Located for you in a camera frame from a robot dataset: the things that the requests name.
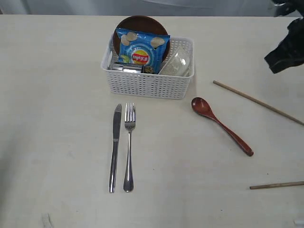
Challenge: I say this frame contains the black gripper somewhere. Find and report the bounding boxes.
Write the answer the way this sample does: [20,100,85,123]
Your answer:
[264,18,304,74]

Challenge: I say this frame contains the wooden chopstick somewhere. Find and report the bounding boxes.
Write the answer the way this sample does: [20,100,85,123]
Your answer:
[213,80,304,126]
[249,181,304,190]

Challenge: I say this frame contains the red-brown wooden spoon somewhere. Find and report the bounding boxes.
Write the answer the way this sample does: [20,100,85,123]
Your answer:
[191,97,254,157]

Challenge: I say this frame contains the white speckled bowl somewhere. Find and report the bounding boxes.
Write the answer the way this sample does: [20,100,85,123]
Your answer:
[159,46,190,76]

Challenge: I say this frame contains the silver metal fork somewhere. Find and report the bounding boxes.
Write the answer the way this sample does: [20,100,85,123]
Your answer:
[123,103,136,192]

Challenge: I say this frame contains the silver table knife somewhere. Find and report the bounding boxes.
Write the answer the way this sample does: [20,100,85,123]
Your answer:
[109,104,122,193]

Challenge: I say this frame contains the brown round plate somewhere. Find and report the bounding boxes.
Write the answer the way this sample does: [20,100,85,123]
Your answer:
[113,15,170,61]

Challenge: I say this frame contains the blue chips bag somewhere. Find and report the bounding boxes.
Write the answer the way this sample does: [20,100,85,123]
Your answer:
[115,28,170,74]

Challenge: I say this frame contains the white perforated plastic basket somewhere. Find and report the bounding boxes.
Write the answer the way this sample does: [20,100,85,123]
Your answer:
[100,37,195,100]

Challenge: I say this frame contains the silver foil packet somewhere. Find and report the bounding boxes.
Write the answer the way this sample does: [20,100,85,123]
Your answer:
[110,62,143,73]

